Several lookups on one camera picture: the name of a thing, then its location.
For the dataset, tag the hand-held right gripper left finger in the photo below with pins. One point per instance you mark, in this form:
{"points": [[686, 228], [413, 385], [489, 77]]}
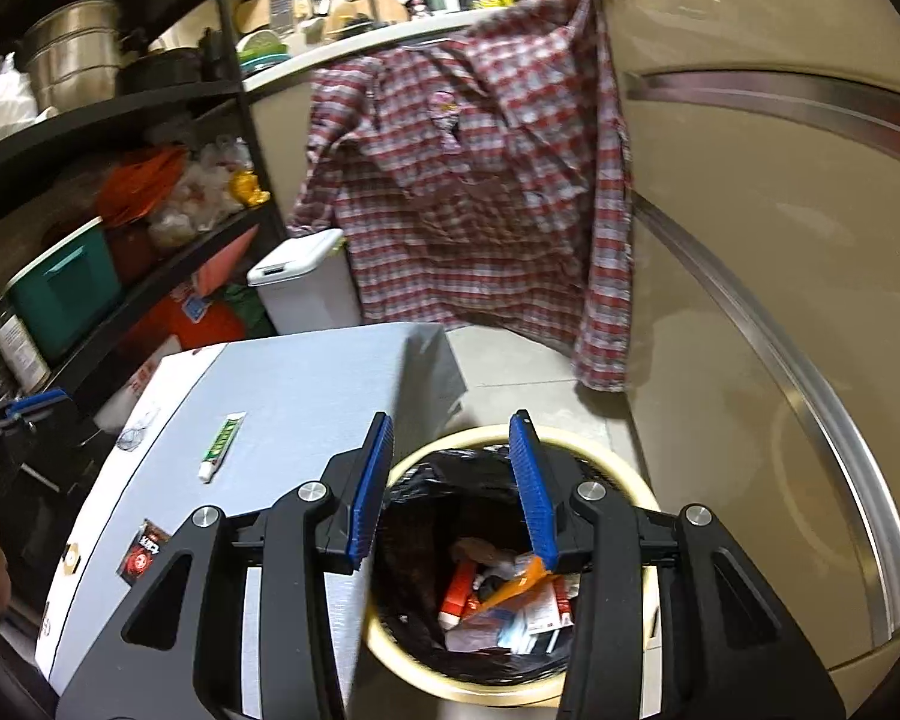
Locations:
{"points": [[371, 495]]}

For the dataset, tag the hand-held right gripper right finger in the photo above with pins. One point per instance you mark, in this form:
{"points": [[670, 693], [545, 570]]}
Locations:
{"points": [[531, 495]]}

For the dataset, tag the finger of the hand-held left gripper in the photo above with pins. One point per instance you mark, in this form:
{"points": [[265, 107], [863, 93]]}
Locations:
{"points": [[0, 441], [39, 401]]}

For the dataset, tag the black bin liner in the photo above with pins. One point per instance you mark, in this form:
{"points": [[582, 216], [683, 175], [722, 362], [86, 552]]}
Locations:
{"points": [[427, 495]]}

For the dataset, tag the yellow round bin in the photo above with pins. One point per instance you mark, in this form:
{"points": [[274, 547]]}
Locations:
{"points": [[637, 480]]}

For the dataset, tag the labelled glass jar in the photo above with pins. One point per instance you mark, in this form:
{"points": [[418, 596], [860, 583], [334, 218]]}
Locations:
{"points": [[22, 349]]}

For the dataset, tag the white printed cardboard box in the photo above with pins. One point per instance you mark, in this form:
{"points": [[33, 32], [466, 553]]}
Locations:
{"points": [[120, 420]]}

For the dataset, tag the orange wrapper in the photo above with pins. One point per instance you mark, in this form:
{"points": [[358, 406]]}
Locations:
{"points": [[514, 581]]}

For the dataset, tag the teal storage box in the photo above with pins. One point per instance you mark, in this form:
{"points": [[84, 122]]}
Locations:
{"points": [[67, 292]]}

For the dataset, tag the white red carton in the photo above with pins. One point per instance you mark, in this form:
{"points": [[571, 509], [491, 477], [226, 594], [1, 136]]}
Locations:
{"points": [[547, 607]]}

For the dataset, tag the red orange tube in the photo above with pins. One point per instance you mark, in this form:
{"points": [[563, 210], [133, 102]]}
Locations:
{"points": [[457, 592]]}

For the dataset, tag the green white toothpaste tube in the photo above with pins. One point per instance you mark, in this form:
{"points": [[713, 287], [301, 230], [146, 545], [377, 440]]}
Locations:
{"points": [[221, 446]]}

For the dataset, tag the orange package blue label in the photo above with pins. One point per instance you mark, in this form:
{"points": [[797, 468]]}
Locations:
{"points": [[195, 322]]}

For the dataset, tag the black red packet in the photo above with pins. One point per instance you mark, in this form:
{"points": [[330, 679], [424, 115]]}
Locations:
{"points": [[146, 551]]}

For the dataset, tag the white lidded bin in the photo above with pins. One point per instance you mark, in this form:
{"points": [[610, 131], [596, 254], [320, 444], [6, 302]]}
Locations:
{"points": [[307, 285]]}

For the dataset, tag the salmon flat board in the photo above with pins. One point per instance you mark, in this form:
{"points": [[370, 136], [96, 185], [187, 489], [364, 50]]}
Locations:
{"points": [[221, 266]]}

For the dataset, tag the orange plastic bag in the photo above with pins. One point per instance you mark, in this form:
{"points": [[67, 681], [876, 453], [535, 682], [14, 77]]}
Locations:
{"points": [[139, 184]]}

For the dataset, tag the clear bag of garlic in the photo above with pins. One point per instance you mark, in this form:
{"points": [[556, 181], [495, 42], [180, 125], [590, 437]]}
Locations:
{"points": [[195, 195]]}

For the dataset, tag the yellow plastic item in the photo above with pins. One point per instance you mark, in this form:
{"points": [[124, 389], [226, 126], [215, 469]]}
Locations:
{"points": [[249, 189]]}

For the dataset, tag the white plastic bag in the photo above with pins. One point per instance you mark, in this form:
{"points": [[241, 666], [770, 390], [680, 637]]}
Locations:
{"points": [[0, 105]]}

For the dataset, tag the red plaid shirt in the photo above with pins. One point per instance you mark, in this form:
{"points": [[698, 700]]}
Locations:
{"points": [[465, 187]]}

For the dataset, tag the black shelf rack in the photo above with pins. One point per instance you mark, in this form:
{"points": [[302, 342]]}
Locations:
{"points": [[157, 97]]}

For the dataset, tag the beige refrigerator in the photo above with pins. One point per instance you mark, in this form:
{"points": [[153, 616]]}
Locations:
{"points": [[757, 240]]}

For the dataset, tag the steel pot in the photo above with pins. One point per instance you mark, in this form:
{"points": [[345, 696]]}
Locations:
{"points": [[75, 52]]}

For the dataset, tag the black pan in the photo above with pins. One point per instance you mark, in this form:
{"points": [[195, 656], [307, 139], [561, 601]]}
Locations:
{"points": [[161, 71]]}

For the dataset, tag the green dish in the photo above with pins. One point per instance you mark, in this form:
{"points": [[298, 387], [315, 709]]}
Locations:
{"points": [[262, 52]]}

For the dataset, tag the wooden cutting board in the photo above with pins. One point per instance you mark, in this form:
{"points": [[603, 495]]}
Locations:
{"points": [[379, 15]]}

